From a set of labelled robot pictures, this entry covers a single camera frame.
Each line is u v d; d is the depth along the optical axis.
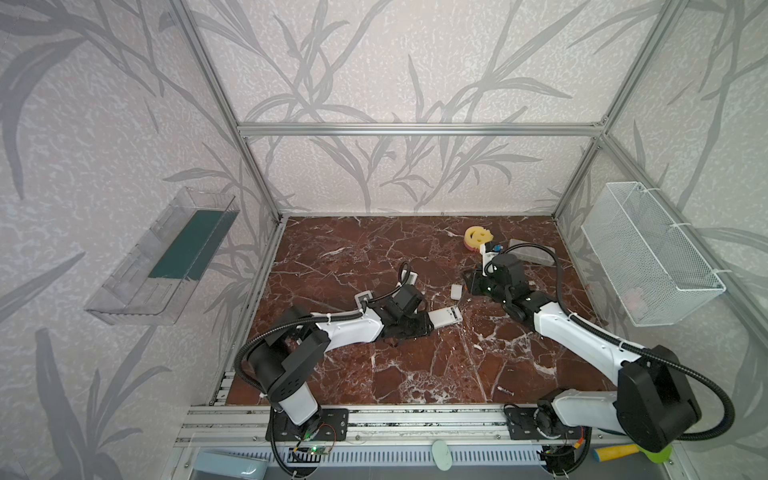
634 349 0.45
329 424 0.72
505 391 0.79
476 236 1.10
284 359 0.45
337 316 0.51
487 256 0.77
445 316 0.91
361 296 0.97
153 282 0.64
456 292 0.97
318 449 0.71
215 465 0.65
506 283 0.64
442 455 0.68
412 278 1.01
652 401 0.41
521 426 0.73
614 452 0.68
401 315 0.69
